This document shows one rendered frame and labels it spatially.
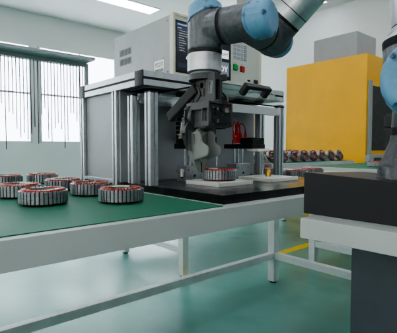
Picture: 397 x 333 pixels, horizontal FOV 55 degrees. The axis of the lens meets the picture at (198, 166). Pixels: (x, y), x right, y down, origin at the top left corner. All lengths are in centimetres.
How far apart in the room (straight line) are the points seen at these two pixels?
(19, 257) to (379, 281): 62
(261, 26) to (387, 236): 44
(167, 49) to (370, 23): 596
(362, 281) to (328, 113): 428
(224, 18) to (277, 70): 712
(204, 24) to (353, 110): 412
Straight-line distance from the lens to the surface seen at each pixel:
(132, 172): 124
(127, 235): 73
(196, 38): 85
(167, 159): 139
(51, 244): 67
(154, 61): 138
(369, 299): 83
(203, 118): 82
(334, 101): 500
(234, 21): 81
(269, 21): 80
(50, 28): 806
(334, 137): 497
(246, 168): 149
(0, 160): 749
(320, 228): 76
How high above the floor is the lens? 89
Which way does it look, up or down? 3 degrees down
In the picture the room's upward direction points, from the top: straight up
